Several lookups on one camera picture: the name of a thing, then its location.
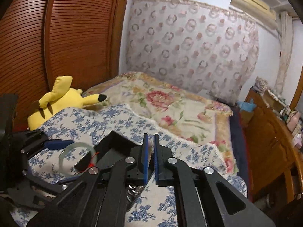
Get pale green jade bangle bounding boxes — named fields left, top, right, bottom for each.
left=59, top=142, right=97, bottom=178

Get black jewelry box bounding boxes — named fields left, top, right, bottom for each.
left=74, top=131, right=154, bottom=212

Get yellow Pikachu plush toy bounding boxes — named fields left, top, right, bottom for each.
left=28, top=76, right=107, bottom=130

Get blue floral white cushion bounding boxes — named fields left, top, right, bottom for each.
left=9, top=103, right=248, bottom=227

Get dark blue bed sheet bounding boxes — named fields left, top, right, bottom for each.
left=229, top=107, right=249, bottom=187

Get wooden sideboard cabinet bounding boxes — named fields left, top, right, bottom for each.
left=244, top=89, right=302, bottom=205

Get floral beige bed blanket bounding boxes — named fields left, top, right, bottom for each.
left=83, top=72, right=238, bottom=174

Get blue plastic bag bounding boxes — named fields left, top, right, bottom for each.
left=237, top=98, right=257, bottom=113

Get brown louvered wardrobe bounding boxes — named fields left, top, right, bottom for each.
left=1, top=0, right=127, bottom=131

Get pink bottle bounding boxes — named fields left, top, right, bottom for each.
left=287, top=112, right=300, bottom=132

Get patterned pink lace curtain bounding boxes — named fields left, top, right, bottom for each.
left=126, top=0, right=259, bottom=103

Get beige tied side curtain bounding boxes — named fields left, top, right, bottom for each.
left=274, top=11, right=293, bottom=95

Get cream wall air conditioner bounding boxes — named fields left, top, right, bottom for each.
left=230, top=0, right=278, bottom=30

